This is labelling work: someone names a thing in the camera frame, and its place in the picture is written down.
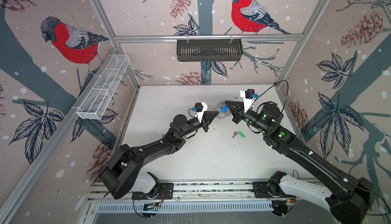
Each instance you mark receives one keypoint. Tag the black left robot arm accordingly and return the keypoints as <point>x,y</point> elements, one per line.
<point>120,172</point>

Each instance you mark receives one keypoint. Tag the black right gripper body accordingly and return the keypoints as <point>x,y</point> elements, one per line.
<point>239,117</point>

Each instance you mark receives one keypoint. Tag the black wall basket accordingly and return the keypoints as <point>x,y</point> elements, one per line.
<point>198,50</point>

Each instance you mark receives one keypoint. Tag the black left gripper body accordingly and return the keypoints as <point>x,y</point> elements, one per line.
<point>203,125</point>

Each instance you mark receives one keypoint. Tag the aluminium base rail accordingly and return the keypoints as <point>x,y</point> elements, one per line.
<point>191,198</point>

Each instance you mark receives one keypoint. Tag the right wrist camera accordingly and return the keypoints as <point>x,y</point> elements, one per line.
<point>249,97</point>

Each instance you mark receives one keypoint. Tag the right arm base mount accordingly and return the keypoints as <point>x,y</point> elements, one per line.
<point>270,188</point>

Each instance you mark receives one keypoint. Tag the white wire mesh basket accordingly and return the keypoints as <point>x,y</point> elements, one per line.
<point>98,98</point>

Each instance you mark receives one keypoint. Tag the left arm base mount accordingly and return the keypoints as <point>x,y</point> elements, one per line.
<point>149,187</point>

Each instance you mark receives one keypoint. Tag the small circuit board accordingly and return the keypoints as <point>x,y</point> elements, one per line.
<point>151,207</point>

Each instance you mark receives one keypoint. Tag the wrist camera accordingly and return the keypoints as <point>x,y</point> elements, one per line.
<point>198,110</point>
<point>249,97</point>

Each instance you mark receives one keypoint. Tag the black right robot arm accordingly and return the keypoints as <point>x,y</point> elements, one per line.
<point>347,198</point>

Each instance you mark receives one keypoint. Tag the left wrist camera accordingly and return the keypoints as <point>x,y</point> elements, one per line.
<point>198,110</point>

